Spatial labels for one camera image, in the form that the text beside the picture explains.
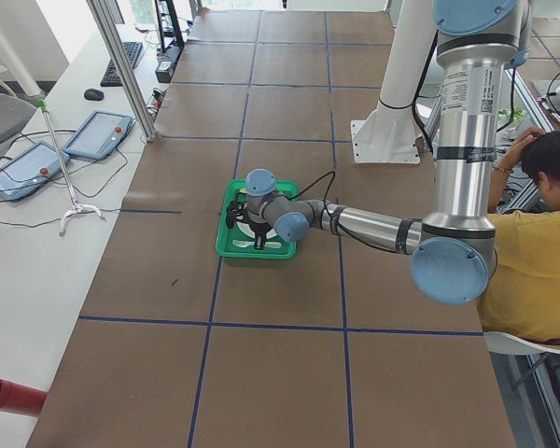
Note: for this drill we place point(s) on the pale mint plastic fork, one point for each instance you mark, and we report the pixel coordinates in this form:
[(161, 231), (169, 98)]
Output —
[(245, 243)]

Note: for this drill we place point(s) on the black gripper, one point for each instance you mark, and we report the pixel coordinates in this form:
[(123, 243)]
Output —
[(258, 230)]

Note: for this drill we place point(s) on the person in yellow shirt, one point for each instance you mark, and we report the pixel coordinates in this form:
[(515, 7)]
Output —
[(523, 295)]

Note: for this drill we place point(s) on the white round plate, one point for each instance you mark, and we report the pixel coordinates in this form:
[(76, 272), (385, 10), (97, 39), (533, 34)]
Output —
[(246, 230)]

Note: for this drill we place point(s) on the far blue teach pendant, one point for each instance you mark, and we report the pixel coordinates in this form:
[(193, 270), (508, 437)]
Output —
[(99, 135)]

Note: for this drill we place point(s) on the red cylinder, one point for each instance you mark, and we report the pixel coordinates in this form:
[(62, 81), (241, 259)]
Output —
[(21, 399)]

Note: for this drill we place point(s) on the green plastic tray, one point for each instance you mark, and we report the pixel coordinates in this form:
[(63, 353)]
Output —
[(236, 191)]

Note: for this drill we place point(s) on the near blue teach pendant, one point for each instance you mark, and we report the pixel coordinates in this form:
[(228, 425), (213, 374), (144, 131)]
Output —
[(25, 174)]

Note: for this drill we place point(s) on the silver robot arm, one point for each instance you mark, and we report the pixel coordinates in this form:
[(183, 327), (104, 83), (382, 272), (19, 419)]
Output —
[(452, 248)]

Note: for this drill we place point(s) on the black computer mouse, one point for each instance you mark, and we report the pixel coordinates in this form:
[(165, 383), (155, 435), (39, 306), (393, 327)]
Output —
[(93, 95)]

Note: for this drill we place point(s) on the black computer box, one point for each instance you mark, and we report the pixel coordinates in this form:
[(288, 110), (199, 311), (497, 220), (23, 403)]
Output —
[(167, 62)]

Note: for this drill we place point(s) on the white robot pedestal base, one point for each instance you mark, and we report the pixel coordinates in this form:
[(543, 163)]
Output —
[(388, 134)]

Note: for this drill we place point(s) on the blue teach pendant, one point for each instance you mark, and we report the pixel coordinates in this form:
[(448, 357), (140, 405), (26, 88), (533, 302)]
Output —
[(99, 135), (25, 174)]

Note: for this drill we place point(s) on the aluminium frame post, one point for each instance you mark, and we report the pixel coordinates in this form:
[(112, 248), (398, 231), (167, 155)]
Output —
[(104, 20)]

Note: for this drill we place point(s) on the white chair seat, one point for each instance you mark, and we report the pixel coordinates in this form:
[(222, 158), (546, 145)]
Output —
[(507, 344)]

